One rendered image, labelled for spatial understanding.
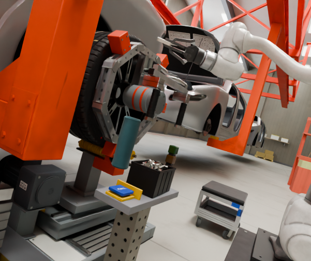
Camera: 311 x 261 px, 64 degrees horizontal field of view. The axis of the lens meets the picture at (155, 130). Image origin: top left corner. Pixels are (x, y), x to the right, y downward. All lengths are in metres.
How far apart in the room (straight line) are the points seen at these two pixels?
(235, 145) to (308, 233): 3.87
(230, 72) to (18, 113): 0.92
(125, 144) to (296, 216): 0.76
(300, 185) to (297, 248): 5.54
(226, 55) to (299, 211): 0.73
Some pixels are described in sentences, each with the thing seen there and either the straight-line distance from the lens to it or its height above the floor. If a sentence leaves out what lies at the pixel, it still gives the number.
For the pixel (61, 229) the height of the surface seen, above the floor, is 0.14.
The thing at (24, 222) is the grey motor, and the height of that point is 0.16.
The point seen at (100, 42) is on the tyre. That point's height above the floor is 1.05.
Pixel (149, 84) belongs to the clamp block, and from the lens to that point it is 1.15.
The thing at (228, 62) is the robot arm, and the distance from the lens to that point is 1.26.
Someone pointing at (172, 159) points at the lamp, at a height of 0.59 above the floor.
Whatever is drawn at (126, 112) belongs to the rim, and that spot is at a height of 0.75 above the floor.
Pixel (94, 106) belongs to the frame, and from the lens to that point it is 1.21.
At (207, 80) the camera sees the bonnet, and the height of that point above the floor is 1.71.
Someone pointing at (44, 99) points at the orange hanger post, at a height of 0.73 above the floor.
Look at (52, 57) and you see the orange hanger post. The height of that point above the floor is 0.86.
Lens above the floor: 0.77
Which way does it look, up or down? 3 degrees down
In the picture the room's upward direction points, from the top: 16 degrees clockwise
